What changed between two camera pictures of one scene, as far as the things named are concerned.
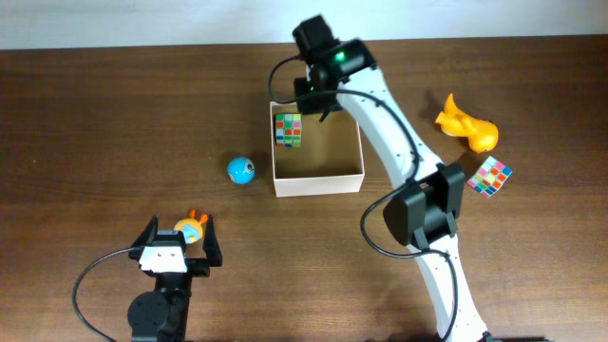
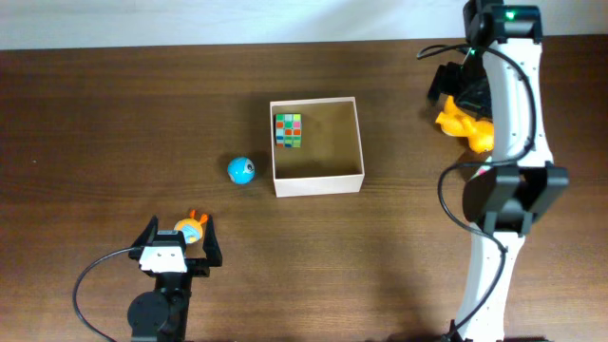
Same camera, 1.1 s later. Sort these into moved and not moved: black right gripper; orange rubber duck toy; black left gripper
Moved: black right gripper
Not moved: black left gripper; orange rubber duck toy
